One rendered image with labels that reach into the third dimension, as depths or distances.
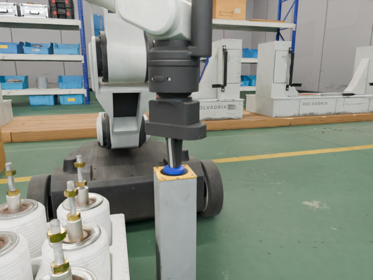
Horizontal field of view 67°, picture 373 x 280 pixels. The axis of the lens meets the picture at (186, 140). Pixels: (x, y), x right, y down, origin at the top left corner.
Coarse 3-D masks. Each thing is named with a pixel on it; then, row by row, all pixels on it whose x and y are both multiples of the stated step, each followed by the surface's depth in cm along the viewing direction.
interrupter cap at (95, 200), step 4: (76, 196) 57; (92, 196) 57; (96, 196) 57; (100, 196) 56; (64, 200) 55; (76, 200) 55; (92, 200) 55; (96, 200) 55; (100, 200) 55; (64, 204) 53; (68, 204) 53; (76, 204) 54; (88, 204) 53; (92, 204) 53; (96, 204) 53; (100, 204) 54; (64, 208) 52; (68, 208) 51; (80, 208) 51; (84, 208) 51; (88, 208) 51; (92, 208) 52
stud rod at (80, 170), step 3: (78, 156) 52; (81, 156) 52; (78, 159) 52; (81, 159) 52; (78, 162) 52; (81, 162) 52; (78, 168) 52; (81, 168) 52; (78, 171) 53; (81, 171) 53; (78, 174) 53; (81, 174) 53; (78, 177) 53; (81, 177) 53; (78, 180) 53; (81, 180) 53
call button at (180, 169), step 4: (164, 168) 52; (168, 168) 52; (172, 168) 52; (176, 168) 52; (180, 168) 52; (184, 168) 53; (164, 172) 52; (168, 172) 51; (172, 172) 51; (176, 172) 51; (180, 172) 52
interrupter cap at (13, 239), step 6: (0, 234) 43; (6, 234) 43; (12, 234) 43; (0, 240) 42; (6, 240) 42; (12, 240) 42; (18, 240) 42; (0, 246) 41; (6, 246) 40; (12, 246) 40; (0, 252) 39; (6, 252) 39
